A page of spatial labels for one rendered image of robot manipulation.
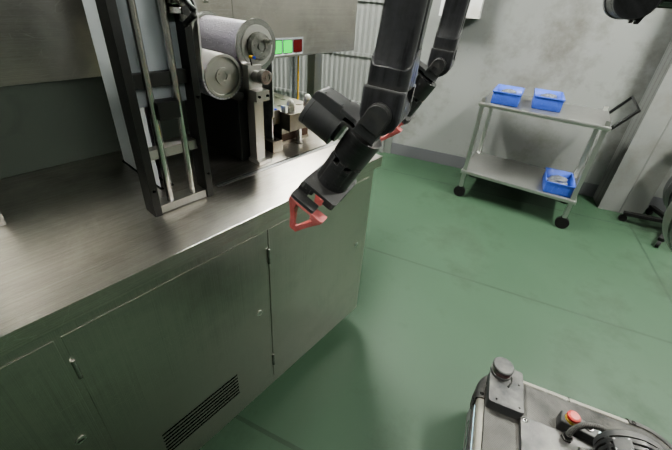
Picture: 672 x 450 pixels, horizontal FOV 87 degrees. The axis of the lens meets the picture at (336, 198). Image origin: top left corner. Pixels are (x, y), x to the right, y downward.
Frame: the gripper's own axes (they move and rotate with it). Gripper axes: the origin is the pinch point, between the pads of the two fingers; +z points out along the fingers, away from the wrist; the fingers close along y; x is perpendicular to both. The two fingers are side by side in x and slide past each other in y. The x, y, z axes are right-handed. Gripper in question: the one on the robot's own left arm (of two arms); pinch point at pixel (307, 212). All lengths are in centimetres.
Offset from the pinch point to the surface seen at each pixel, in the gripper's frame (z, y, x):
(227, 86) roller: 14, -35, -44
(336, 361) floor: 94, -44, 46
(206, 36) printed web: 10, -44, -61
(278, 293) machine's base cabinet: 54, -22, 7
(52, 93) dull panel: 37, -12, -78
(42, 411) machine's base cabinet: 52, 35, -15
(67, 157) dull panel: 54, -10, -69
